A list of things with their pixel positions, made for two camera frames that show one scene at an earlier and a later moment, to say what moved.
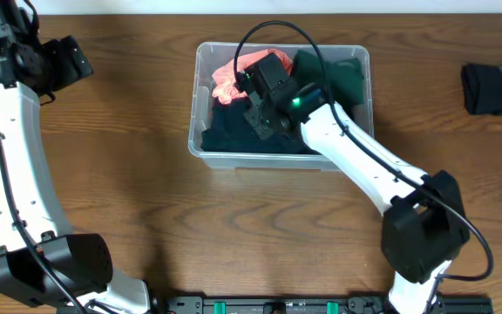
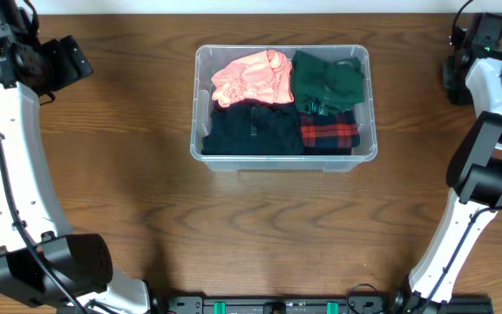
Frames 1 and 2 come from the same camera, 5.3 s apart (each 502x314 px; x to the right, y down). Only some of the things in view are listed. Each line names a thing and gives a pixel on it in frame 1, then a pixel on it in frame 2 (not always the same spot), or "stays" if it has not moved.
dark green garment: x=345 y=77 stays
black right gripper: x=255 y=113 → x=449 y=76
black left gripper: x=75 y=59 stays
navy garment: x=229 y=131 stays
